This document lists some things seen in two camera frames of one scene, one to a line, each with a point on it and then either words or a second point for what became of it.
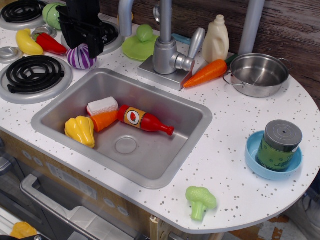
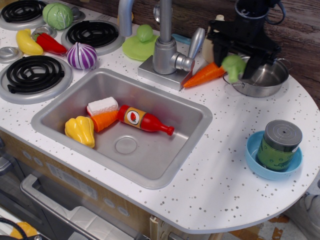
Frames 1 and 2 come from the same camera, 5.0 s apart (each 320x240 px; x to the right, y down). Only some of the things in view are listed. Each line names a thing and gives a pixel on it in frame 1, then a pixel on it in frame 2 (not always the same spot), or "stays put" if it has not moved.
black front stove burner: x=36 y=79 stays put
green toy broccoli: x=201 y=199 to x=234 y=65
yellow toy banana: x=27 y=43 stays put
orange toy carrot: x=212 y=71 stays put
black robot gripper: x=81 y=23 to x=246 y=33
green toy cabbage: x=51 y=15 stays put
